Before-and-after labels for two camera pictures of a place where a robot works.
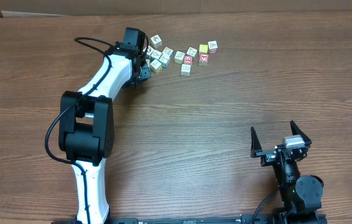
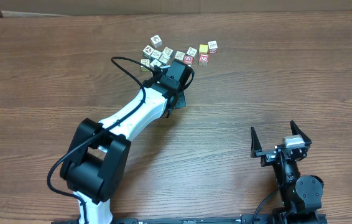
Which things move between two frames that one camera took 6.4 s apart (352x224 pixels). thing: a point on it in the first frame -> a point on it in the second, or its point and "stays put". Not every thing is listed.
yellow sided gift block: (147, 61) stays put
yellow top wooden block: (203, 49) stays put
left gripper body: (143, 71) -> (181, 99)
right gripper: (268, 156) stays put
